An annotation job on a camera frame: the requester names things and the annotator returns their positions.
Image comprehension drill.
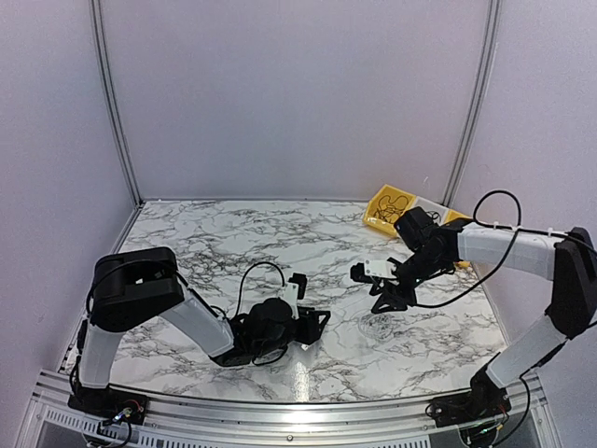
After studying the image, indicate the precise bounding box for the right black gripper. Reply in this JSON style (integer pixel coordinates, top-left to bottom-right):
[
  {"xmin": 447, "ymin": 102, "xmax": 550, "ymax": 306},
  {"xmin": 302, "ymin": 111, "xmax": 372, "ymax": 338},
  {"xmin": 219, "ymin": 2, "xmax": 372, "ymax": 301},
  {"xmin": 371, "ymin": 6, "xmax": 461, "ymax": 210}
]
[{"xmin": 369, "ymin": 249, "xmax": 448, "ymax": 315}]

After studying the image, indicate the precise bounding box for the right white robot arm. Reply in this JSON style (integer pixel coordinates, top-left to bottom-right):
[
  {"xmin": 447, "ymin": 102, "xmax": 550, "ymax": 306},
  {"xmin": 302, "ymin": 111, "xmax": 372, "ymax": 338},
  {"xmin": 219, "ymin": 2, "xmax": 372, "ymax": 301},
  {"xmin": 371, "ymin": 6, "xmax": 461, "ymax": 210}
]
[{"xmin": 351, "ymin": 202, "xmax": 596, "ymax": 418}]

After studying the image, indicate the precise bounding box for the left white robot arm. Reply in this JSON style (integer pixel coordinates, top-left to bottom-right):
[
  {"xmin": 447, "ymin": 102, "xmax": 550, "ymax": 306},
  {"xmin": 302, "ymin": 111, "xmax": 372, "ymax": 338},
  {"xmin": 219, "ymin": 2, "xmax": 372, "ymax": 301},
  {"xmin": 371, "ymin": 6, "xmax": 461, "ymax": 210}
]
[{"xmin": 69, "ymin": 246, "xmax": 331, "ymax": 415}]

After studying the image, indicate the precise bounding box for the yellow bin left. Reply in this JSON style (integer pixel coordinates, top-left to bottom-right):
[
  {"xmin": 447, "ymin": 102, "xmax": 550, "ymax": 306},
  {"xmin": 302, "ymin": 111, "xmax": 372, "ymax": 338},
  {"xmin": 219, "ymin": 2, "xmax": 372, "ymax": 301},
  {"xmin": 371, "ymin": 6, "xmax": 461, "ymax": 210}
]
[{"xmin": 363, "ymin": 184, "xmax": 417, "ymax": 237}]

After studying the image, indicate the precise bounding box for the yellow bin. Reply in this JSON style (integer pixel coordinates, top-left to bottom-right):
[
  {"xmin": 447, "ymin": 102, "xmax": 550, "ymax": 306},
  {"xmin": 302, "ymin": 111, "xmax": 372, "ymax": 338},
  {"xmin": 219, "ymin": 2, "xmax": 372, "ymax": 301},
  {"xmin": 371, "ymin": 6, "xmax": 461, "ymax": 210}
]
[
  {"xmin": 363, "ymin": 184, "xmax": 417, "ymax": 237},
  {"xmin": 443, "ymin": 210, "xmax": 472, "ymax": 270}
]

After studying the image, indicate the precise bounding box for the white bin middle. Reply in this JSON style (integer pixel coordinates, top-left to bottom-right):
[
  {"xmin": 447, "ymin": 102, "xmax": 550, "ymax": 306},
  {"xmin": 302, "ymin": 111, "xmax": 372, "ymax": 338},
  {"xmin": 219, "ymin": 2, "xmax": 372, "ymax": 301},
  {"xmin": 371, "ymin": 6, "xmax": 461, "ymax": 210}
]
[{"xmin": 412, "ymin": 196, "xmax": 449, "ymax": 225}]

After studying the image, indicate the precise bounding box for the yellow bin right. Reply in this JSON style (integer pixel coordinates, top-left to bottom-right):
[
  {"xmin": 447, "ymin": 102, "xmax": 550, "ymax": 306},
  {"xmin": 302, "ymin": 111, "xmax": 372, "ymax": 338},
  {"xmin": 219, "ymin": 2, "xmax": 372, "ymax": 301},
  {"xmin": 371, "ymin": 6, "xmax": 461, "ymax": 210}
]
[{"xmin": 443, "ymin": 210, "xmax": 472, "ymax": 270}]

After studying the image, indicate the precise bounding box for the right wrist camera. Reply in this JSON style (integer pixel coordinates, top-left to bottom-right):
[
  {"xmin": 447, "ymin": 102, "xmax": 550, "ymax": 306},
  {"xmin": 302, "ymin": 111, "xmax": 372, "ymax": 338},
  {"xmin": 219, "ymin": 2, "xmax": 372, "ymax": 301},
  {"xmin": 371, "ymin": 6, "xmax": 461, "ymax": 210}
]
[{"xmin": 350, "ymin": 259, "xmax": 400, "ymax": 284}]

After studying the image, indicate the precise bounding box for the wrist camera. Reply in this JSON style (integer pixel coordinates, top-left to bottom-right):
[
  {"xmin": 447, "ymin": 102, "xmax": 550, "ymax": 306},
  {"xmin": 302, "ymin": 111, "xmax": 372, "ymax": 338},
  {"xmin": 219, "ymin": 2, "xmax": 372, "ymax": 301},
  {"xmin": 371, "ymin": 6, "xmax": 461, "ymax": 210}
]
[
  {"xmin": 282, "ymin": 273, "xmax": 308, "ymax": 321},
  {"xmin": 350, "ymin": 259, "xmax": 400, "ymax": 284}
]

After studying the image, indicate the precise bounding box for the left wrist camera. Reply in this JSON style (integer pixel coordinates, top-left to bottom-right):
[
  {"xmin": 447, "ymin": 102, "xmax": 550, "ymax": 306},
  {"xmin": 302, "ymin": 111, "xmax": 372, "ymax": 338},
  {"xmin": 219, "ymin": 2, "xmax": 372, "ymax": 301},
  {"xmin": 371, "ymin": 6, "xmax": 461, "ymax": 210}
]
[{"xmin": 282, "ymin": 273, "xmax": 308, "ymax": 321}]

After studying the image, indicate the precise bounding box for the aluminium front rail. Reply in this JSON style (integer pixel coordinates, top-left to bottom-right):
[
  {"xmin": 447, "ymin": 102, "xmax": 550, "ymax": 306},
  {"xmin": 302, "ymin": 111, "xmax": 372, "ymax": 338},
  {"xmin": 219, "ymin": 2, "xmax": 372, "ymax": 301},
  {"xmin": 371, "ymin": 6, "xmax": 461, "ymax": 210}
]
[{"xmin": 14, "ymin": 371, "xmax": 563, "ymax": 447}]

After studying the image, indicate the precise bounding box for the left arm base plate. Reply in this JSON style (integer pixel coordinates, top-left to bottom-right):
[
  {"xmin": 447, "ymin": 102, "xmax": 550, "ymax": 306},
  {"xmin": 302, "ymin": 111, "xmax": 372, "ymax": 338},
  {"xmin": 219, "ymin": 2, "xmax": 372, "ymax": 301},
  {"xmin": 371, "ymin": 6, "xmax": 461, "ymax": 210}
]
[{"xmin": 68, "ymin": 388, "xmax": 149, "ymax": 425}]

